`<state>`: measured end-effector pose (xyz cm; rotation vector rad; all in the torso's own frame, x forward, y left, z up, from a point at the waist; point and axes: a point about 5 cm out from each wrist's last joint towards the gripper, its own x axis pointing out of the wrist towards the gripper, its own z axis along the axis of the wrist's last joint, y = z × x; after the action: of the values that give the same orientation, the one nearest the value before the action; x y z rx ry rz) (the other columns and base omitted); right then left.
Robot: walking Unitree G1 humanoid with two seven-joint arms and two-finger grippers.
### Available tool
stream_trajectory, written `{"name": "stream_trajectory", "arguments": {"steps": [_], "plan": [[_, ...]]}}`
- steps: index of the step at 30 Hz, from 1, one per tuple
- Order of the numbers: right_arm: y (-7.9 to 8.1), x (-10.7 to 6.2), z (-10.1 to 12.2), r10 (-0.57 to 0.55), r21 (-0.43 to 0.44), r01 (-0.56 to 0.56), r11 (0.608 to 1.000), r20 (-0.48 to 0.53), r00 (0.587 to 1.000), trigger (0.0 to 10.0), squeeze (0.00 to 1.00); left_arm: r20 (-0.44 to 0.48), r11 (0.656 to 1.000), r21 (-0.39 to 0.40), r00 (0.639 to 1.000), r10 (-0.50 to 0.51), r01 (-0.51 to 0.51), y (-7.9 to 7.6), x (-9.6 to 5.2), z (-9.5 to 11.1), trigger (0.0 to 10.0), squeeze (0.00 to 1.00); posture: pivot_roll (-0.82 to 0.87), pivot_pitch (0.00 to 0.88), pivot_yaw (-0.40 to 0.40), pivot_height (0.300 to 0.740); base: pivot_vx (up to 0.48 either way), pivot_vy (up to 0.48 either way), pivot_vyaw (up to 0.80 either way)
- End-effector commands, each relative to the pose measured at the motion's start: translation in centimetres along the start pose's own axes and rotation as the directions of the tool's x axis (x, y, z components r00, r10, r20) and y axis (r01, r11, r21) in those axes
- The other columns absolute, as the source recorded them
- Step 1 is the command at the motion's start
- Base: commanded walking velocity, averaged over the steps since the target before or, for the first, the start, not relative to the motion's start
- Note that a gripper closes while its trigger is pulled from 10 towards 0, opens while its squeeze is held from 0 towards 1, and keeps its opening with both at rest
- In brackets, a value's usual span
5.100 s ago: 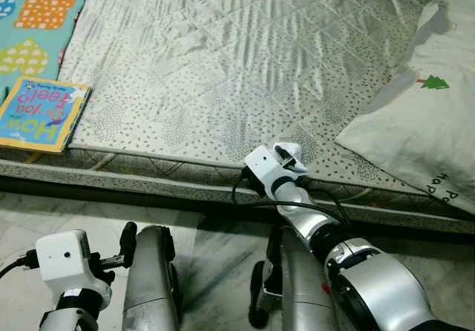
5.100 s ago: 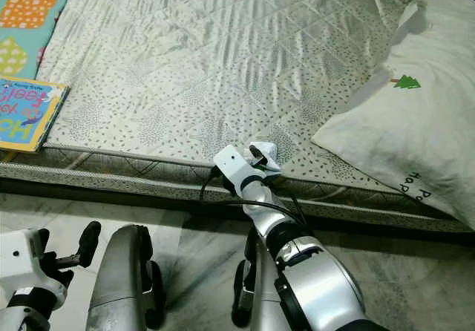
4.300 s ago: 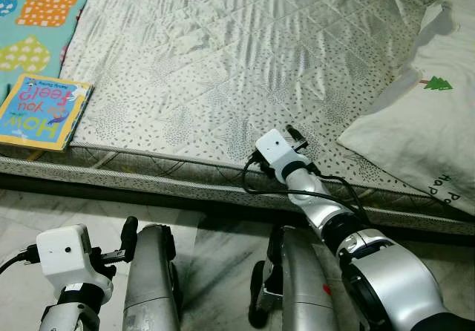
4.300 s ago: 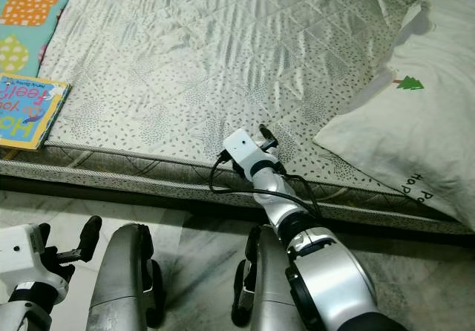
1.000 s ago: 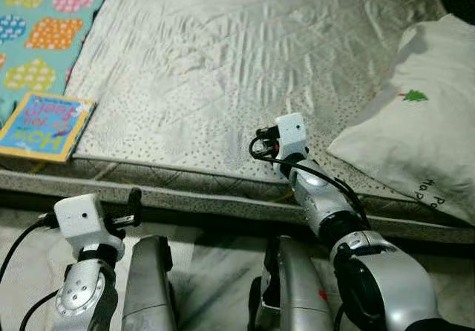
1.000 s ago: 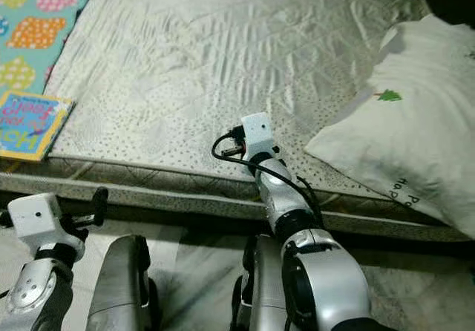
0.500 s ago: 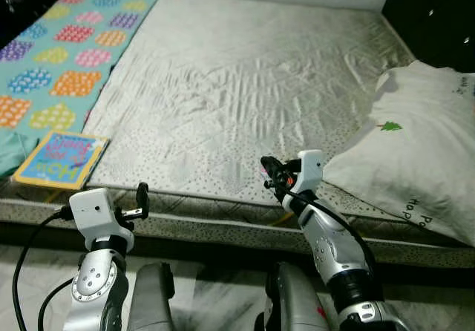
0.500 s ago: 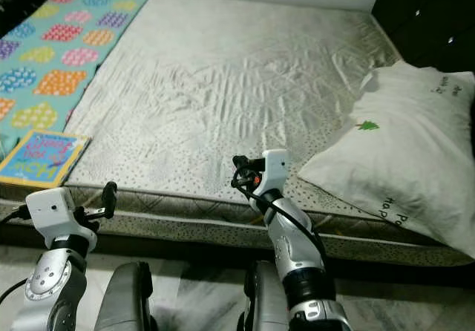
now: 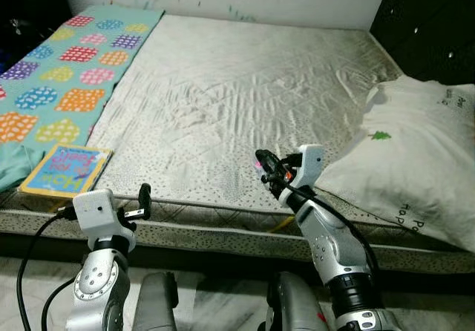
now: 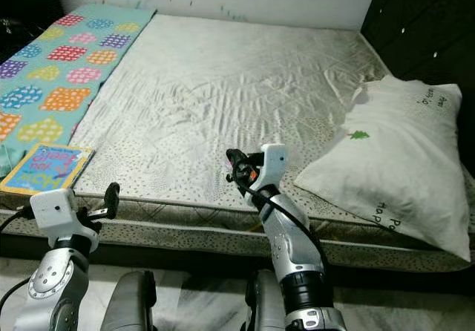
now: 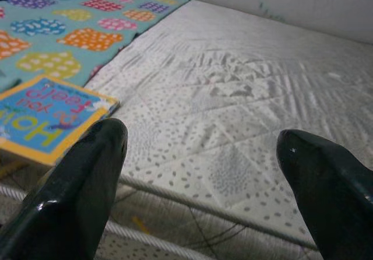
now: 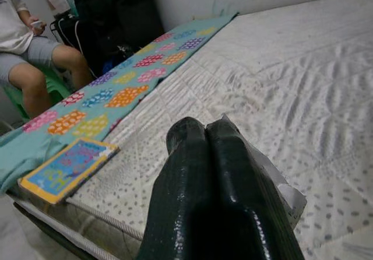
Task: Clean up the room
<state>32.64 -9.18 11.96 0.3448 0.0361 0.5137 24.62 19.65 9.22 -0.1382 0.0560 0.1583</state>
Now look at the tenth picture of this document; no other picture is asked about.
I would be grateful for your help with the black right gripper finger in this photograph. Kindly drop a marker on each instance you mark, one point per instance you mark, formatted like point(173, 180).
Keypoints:
point(236, 163)

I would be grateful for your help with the blue yellow children's book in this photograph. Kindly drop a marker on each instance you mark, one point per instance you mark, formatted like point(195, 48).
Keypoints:
point(48, 169)

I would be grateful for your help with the white pillow with tree print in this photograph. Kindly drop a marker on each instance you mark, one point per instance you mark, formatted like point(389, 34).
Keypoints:
point(393, 168)

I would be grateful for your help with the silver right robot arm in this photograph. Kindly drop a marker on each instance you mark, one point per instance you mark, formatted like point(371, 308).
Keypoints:
point(297, 249)

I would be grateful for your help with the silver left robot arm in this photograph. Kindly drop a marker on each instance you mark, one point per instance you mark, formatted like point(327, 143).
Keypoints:
point(52, 286)

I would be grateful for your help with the grey quilted dotted mattress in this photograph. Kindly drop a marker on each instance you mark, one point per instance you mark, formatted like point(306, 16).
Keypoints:
point(223, 108)

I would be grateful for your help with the grey robot left leg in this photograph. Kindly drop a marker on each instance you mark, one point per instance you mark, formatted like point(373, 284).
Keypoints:
point(128, 305)

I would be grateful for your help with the teal sheet with colourful shapes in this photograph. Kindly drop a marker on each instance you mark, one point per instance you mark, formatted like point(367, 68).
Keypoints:
point(59, 79)

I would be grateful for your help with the black tufted headboard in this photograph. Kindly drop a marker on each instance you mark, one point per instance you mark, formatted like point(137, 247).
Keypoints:
point(423, 19)

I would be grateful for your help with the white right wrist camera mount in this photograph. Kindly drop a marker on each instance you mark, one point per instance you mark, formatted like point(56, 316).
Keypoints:
point(273, 164)

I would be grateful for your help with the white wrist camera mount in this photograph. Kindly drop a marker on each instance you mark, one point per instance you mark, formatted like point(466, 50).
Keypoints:
point(273, 164)
point(56, 208)

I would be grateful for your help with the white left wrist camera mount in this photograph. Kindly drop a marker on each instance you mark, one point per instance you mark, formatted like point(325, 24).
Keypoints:
point(56, 208)

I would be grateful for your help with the dark bed frame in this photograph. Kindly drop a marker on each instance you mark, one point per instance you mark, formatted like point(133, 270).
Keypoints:
point(193, 260)

